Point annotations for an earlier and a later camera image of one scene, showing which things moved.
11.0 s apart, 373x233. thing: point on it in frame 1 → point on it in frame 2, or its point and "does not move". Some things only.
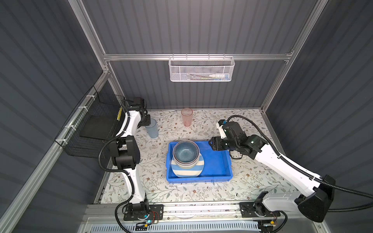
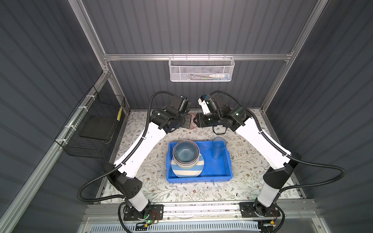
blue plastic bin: x=217 y=166 does not move
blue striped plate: x=191 y=172 does not move
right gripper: x=215 y=143 → x=198 y=120
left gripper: x=147 y=121 → x=186 y=123
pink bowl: x=186 y=165 does not move
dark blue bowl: x=186 y=152 does not move
